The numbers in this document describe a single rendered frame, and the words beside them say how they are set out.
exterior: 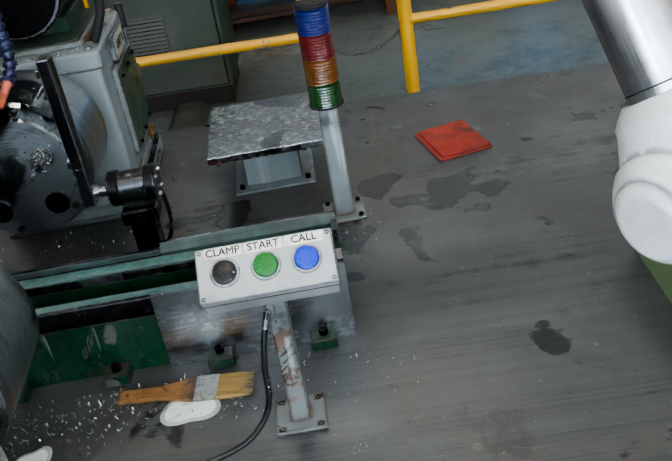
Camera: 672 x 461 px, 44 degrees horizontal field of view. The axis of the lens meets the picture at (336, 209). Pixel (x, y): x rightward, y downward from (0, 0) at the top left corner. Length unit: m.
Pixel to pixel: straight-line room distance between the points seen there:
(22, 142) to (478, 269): 0.79
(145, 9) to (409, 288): 3.17
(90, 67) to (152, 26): 2.73
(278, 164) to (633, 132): 0.90
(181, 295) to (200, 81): 3.24
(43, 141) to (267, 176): 0.50
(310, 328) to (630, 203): 0.53
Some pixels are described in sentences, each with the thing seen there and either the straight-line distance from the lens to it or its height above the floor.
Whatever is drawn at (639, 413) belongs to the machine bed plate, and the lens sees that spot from 1.16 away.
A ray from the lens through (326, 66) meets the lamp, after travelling 1.46.
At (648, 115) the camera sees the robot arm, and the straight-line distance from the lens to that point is 1.02.
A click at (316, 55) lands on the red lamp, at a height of 1.13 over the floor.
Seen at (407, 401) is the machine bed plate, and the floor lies 0.80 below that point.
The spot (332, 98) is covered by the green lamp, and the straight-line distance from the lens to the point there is 1.49.
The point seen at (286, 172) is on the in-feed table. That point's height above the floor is 0.82.
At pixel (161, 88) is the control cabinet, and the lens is 4.48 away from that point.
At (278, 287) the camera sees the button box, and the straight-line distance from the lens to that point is 1.00.
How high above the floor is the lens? 1.61
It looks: 29 degrees down
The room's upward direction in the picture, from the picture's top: 10 degrees counter-clockwise
